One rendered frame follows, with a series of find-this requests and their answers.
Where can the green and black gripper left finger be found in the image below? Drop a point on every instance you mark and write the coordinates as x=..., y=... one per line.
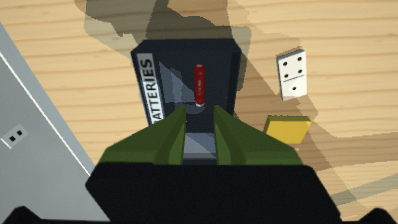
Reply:
x=153, y=143

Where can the red battery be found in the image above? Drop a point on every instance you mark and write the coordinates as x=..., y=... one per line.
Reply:
x=199, y=82

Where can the dark blue rack of labelled bins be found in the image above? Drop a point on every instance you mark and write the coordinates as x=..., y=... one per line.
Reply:
x=164, y=70

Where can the white domino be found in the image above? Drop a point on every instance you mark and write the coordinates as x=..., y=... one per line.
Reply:
x=292, y=74

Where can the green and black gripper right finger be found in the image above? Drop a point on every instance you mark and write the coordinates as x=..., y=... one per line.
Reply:
x=248, y=145

